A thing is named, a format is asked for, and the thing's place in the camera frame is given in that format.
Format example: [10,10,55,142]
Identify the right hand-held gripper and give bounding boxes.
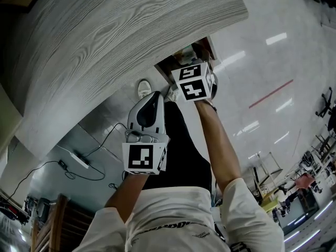
[171,43,219,103]

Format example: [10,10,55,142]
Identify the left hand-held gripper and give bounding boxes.
[122,90,170,176]

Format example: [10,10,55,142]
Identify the small pale item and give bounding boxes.
[181,46,196,62]

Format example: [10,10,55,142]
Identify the desk drawer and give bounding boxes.
[154,35,219,87]

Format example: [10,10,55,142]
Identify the person's right forearm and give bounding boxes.
[195,98,244,194]

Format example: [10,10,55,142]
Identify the person's left forearm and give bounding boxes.
[104,171,151,216]

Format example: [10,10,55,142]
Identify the grey wooden desk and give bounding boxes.
[0,0,249,159]

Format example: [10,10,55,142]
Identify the person's black trousers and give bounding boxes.
[143,100,212,194]

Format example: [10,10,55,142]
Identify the person's white right shoe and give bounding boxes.
[163,86,181,102]

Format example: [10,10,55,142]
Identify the person's white shoe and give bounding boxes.
[137,78,153,100]
[163,86,181,102]

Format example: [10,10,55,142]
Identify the white power strip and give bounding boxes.
[56,144,90,169]

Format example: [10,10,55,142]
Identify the person's white left shoe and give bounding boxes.
[137,78,153,100]

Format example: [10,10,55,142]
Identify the person's white shirt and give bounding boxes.
[75,178,286,252]

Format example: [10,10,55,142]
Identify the brown wooden chair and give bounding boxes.
[29,193,96,252]

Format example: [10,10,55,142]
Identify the black office chair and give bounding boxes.
[316,86,336,119]

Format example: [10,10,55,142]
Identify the pink chair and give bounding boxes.
[295,172,316,191]

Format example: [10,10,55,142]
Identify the black power strip cable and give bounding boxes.
[78,122,130,159]

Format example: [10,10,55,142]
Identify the black adapter cable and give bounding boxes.
[5,160,106,203]

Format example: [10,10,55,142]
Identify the metal frame table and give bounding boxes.
[248,151,284,194]

